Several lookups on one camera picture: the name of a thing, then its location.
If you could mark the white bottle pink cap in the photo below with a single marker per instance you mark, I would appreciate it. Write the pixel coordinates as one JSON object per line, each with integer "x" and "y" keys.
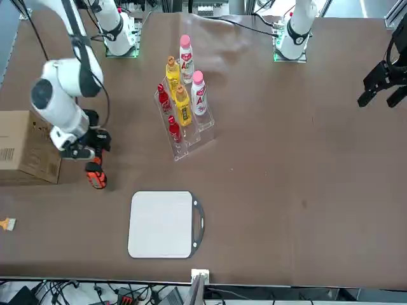
{"x": 186, "y": 63}
{"x": 199, "y": 95}

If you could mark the black red power strip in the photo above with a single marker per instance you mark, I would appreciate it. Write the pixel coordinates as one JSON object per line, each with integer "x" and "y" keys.
{"x": 127, "y": 297}

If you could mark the brown cardboard box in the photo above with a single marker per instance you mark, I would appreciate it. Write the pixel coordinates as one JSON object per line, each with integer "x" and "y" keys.
{"x": 19, "y": 143}

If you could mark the yellow drink bottle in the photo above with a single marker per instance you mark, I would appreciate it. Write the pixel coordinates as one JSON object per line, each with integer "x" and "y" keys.
{"x": 172, "y": 76}
{"x": 183, "y": 111}

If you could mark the aluminium frame rail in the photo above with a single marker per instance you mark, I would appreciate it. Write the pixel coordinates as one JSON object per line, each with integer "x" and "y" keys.
{"x": 391, "y": 19}

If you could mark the red cola bottle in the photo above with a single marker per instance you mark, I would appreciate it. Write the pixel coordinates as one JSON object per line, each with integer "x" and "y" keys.
{"x": 163, "y": 100}
{"x": 174, "y": 130}

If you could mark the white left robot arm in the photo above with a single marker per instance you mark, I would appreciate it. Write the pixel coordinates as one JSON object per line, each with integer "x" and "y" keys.
{"x": 297, "y": 31}

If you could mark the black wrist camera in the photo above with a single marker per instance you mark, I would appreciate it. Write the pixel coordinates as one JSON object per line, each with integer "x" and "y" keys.
{"x": 78, "y": 154}

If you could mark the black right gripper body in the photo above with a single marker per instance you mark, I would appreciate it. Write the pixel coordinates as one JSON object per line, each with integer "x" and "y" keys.
{"x": 98, "y": 138}

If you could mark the clear acrylic stepped shelf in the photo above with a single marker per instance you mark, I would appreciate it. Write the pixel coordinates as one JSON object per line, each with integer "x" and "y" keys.
{"x": 190, "y": 143}

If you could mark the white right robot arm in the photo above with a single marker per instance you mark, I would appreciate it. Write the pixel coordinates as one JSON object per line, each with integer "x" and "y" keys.
{"x": 57, "y": 105}

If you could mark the orange black barcode scanner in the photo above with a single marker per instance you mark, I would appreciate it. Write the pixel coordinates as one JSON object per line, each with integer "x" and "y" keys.
{"x": 97, "y": 176}

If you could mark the aluminium frame post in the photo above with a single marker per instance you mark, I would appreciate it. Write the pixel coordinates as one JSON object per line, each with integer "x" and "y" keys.
{"x": 198, "y": 292}

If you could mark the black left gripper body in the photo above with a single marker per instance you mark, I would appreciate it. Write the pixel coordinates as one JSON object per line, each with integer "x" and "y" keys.
{"x": 399, "y": 54}

